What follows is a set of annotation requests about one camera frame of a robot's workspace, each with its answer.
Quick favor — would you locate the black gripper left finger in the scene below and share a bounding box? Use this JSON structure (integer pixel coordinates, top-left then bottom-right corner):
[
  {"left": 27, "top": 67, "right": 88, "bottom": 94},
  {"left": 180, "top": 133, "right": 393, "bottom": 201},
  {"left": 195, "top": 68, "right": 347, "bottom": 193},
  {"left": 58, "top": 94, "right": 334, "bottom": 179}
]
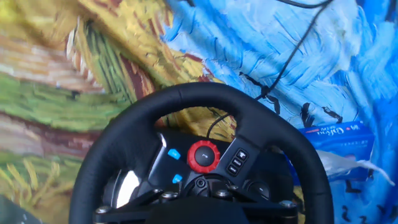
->
[{"left": 93, "top": 186, "right": 197, "bottom": 224}]

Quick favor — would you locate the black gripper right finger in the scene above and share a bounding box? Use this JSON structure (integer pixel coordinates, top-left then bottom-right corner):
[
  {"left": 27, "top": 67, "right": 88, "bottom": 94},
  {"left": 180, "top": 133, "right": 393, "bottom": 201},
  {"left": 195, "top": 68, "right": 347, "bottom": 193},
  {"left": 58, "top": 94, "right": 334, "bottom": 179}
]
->
[{"left": 195, "top": 183, "right": 299, "bottom": 224}]

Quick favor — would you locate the black steering wheel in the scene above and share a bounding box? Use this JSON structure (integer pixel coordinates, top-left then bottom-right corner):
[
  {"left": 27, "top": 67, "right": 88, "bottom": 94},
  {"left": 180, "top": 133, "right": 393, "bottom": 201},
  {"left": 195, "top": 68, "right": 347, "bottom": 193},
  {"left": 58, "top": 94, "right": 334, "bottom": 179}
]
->
[{"left": 68, "top": 82, "right": 335, "bottom": 224}]

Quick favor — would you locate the blue tissue pack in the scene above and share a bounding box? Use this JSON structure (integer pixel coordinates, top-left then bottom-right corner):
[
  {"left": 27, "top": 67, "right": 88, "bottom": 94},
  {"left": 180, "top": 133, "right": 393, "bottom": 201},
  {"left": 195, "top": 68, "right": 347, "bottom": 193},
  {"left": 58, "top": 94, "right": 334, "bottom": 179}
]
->
[{"left": 284, "top": 121, "right": 396, "bottom": 187}]

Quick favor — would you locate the painted wheatfield cloth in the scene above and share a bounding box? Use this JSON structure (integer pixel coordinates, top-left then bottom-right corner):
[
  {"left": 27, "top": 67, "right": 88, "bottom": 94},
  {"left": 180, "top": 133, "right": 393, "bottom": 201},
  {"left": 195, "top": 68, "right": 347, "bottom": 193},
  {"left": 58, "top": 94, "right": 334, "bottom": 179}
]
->
[{"left": 0, "top": 0, "right": 398, "bottom": 224}]

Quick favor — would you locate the black usb cable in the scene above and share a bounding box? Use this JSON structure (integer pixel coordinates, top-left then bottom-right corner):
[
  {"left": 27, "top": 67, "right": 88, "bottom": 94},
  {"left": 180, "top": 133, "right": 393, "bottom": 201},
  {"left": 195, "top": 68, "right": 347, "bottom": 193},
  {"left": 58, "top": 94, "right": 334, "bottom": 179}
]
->
[{"left": 205, "top": 0, "right": 333, "bottom": 139}]

